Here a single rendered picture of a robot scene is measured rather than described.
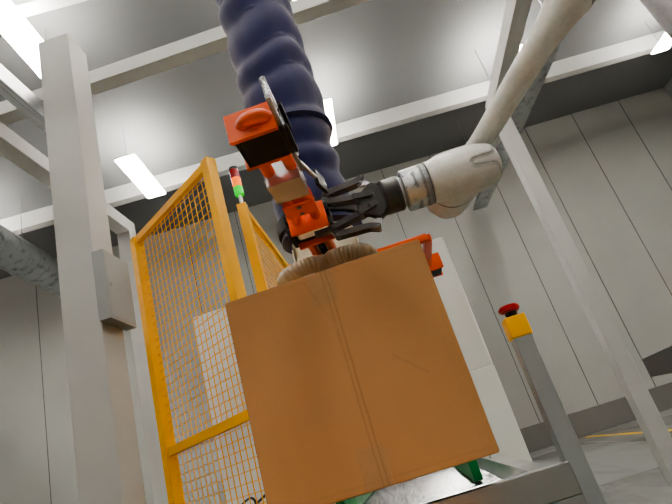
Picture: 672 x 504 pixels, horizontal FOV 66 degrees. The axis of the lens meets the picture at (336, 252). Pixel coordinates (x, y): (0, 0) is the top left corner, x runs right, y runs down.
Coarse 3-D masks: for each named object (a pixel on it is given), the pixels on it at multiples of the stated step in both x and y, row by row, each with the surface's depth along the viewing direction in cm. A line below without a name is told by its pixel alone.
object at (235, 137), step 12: (252, 108) 76; (264, 108) 75; (228, 120) 76; (228, 132) 75; (240, 132) 75; (252, 132) 74; (264, 132) 74; (276, 132) 75; (240, 144) 75; (252, 144) 76; (264, 144) 77; (276, 144) 78; (252, 156) 79; (264, 156) 80; (276, 156) 80; (288, 156) 81; (252, 168) 82
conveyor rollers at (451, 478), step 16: (416, 480) 264; (432, 480) 231; (448, 480) 213; (464, 480) 196; (480, 480) 179; (496, 480) 163; (384, 496) 231; (400, 496) 206; (416, 496) 189; (432, 496) 172
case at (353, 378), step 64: (384, 256) 100; (256, 320) 100; (320, 320) 98; (384, 320) 95; (448, 320) 94; (256, 384) 95; (320, 384) 93; (384, 384) 92; (448, 384) 90; (256, 448) 91; (320, 448) 90; (384, 448) 88; (448, 448) 86
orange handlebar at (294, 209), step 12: (240, 120) 74; (252, 120) 74; (264, 120) 74; (264, 168) 85; (288, 168) 87; (288, 204) 98; (300, 204) 98; (312, 204) 100; (288, 216) 101; (300, 216) 106; (312, 216) 106; (408, 240) 136; (420, 240) 136; (312, 252) 122
